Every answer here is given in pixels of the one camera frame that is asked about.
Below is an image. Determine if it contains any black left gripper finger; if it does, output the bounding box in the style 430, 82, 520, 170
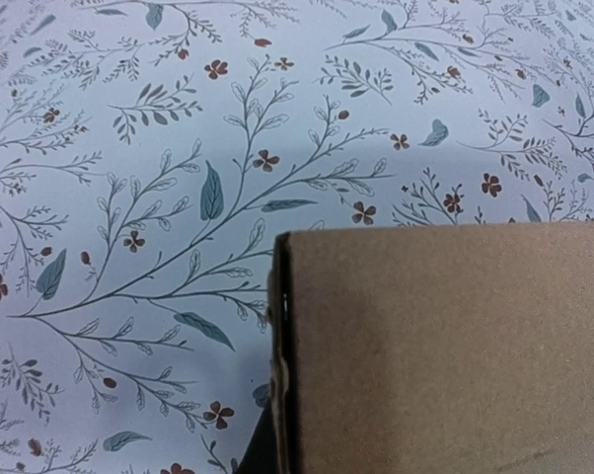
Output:
237, 409, 277, 474

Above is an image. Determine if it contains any brown cardboard box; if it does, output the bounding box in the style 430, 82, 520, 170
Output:
268, 222, 594, 473

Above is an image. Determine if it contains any floral patterned table mat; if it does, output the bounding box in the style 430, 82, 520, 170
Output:
0, 1, 594, 473

